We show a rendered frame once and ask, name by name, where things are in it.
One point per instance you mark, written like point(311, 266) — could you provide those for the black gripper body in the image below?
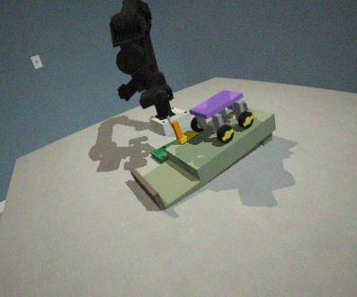
point(150, 80)

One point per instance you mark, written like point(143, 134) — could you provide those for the olive green ramp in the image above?
point(192, 165)

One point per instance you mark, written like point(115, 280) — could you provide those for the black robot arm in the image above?
point(130, 29)

